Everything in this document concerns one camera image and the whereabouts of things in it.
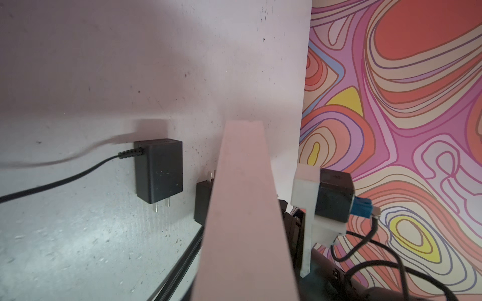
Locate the black power adapter with cord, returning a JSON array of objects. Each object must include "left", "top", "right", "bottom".
[{"left": 194, "top": 171, "right": 215, "bottom": 227}]

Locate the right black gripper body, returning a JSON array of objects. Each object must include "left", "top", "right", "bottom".
[{"left": 279, "top": 199, "right": 339, "bottom": 300}]

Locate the white square router box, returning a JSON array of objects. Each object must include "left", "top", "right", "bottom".
[{"left": 192, "top": 121, "right": 299, "bottom": 300}]

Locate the black ethernet cable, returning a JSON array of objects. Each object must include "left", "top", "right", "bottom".
[{"left": 146, "top": 225, "right": 205, "bottom": 301}]

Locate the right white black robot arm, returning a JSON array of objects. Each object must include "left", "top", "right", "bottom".
[{"left": 279, "top": 199, "right": 458, "bottom": 300}]

